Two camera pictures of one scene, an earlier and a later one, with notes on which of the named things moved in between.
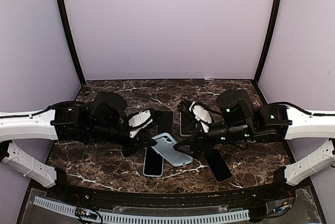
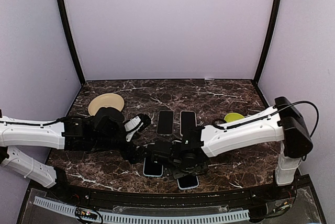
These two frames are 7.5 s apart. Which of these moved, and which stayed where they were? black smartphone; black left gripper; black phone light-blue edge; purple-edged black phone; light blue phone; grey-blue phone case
Moved: light blue phone; black left gripper
Stayed: black smartphone; black phone light-blue edge; purple-edged black phone; grey-blue phone case
